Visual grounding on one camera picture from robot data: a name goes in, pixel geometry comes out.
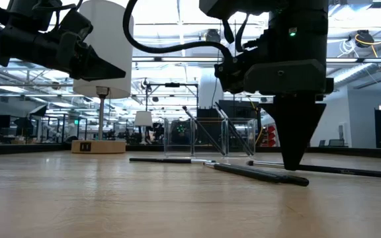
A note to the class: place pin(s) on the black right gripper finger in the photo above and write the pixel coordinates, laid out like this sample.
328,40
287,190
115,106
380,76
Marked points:
293,132

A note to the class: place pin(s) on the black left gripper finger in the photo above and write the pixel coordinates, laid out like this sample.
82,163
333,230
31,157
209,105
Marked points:
94,67

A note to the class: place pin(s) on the black pen thick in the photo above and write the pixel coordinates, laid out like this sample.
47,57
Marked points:
299,181

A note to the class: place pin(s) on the black pen thin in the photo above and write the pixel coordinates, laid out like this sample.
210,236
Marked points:
203,130

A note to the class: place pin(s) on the black pen silver tip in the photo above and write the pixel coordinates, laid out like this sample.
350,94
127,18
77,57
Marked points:
164,160

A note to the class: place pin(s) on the white shade wooden base lamp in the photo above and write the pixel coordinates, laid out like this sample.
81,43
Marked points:
114,66

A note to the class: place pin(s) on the red background item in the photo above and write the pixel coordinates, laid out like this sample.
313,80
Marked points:
269,135

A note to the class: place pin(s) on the black keyboard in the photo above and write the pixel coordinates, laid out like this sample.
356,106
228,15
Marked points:
243,110

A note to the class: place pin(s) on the small white background lamp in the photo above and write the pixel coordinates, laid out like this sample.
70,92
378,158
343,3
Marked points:
143,118

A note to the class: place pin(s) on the clear acrylic organizer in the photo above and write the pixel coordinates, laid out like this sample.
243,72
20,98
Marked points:
193,139

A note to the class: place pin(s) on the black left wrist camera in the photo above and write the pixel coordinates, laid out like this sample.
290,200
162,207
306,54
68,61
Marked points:
76,24

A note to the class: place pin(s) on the black background rig frame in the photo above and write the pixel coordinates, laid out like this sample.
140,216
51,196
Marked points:
172,85

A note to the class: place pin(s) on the black aluminium table frame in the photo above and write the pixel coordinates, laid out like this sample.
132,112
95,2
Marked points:
28,149

